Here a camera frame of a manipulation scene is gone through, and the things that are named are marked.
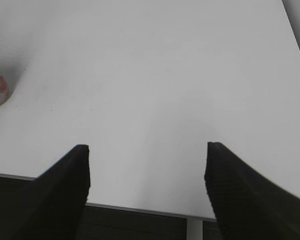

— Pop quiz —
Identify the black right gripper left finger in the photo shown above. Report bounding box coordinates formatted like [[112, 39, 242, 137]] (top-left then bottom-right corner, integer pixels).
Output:
[[7, 144, 91, 240]]

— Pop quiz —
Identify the white table leg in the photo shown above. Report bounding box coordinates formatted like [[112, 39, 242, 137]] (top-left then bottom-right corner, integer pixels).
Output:
[[186, 218, 203, 240]]

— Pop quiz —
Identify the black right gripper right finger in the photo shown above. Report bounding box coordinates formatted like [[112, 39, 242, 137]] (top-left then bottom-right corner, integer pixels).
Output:
[[204, 142, 300, 240]]

